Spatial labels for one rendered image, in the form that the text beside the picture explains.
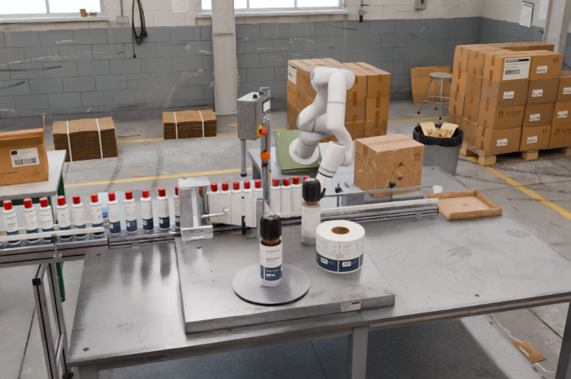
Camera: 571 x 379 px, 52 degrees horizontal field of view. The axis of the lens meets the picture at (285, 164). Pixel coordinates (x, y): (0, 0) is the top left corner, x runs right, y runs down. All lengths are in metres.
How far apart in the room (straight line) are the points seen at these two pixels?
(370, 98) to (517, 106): 1.49
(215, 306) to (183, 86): 6.11
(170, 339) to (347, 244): 0.77
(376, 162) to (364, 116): 3.27
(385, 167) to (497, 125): 3.29
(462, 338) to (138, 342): 1.78
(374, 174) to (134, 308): 1.48
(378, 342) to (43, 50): 6.05
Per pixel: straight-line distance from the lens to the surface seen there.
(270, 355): 3.09
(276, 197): 2.85
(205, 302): 2.28
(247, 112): 2.72
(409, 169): 3.31
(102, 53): 8.05
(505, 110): 6.39
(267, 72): 8.32
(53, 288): 3.20
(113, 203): 2.78
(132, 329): 2.28
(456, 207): 3.27
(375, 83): 6.38
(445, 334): 3.34
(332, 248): 2.40
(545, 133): 6.82
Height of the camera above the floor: 2.12
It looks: 20 degrees down
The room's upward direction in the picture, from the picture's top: straight up
